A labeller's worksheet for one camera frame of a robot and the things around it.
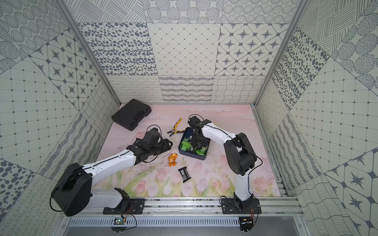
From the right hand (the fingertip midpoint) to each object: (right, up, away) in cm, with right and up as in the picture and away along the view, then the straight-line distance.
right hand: (199, 144), depth 93 cm
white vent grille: (-23, -34, -22) cm, 46 cm away
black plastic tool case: (-53, +20, +16) cm, 59 cm away
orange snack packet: (-17, -9, -4) cm, 20 cm away
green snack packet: (-8, 0, 0) cm, 8 cm away
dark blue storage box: (0, -5, -3) cm, 6 cm away
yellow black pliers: (-18, +8, +11) cm, 23 cm away
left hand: (-17, +3, -7) cm, 19 cm away
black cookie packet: (-9, -16, -9) cm, 20 cm away
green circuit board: (-41, -34, -21) cm, 57 cm away
